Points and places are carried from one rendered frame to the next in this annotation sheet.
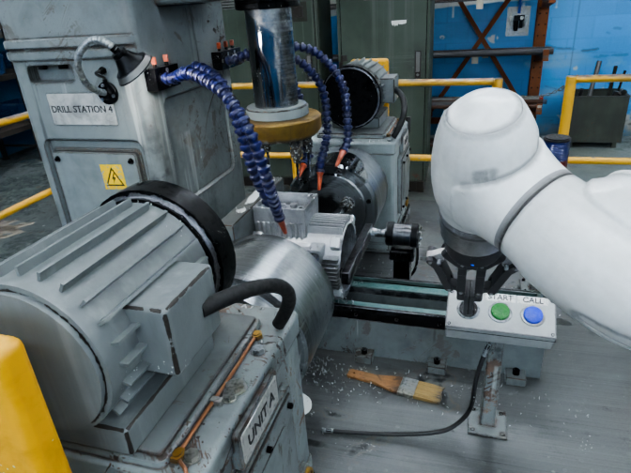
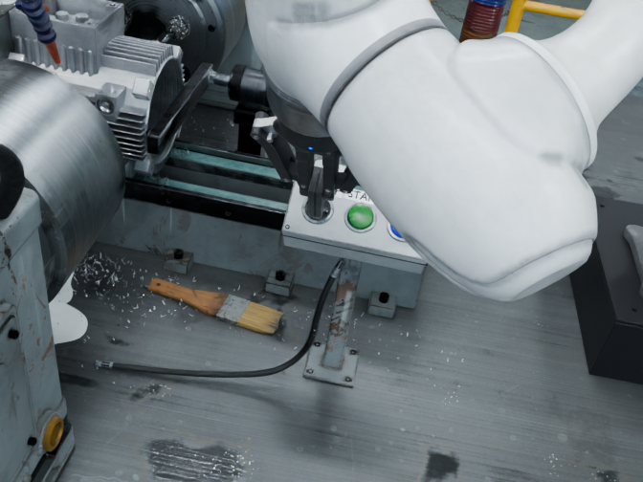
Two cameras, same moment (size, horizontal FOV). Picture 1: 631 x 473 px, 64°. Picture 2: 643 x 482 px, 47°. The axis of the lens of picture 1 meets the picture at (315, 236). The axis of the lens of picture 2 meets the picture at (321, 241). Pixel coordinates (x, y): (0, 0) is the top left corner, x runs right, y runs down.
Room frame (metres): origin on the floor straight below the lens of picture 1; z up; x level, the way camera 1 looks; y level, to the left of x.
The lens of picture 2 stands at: (0.03, -0.09, 1.55)
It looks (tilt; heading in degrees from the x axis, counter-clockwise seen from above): 37 degrees down; 346
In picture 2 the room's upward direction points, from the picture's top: 9 degrees clockwise
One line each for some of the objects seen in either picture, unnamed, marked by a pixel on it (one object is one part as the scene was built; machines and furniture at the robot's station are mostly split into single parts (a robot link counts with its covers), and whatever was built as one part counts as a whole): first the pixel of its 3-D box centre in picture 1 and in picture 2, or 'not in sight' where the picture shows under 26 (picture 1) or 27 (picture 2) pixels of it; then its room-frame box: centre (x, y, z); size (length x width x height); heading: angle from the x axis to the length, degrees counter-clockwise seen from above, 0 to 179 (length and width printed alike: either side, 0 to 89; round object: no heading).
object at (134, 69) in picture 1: (116, 72); not in sight; (0.91, 0.32, 1.46); 0.18 x 0.11 x 0.13; 71
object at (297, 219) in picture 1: (286, 214); (70, 32); (1.07, 0.06, 1.11); 0.12 x 0.11 x 0.07; 71
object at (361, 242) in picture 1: (359, 251); (184, 105); (1.04, -0.10, 1.01); 0.26 x 0.04 x 0.03; 161
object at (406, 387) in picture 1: (393, 384); (213, 303); (0.83, -0.14, 0.80); 0.21 x 0.05 x 0.01; 64
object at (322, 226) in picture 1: (306, 252); (100, 98); (1.05, 0.02, 1.01); 0.20 x 0.19 x 0.19; 71
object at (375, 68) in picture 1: (372, 127); not in sight; (1.65, -0.21, 1.16); 0.33 x 0.26 x 0.42; 161
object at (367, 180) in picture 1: (341, 192); (175, 8); (1.37, -0.08, 1.04); 0.41 x 0.25 x 0.25; 161
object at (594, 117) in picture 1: (595, 103); not in sight; (5.06, -2.87, 0.41); 0.52 x 0.47 x 0.82; 73
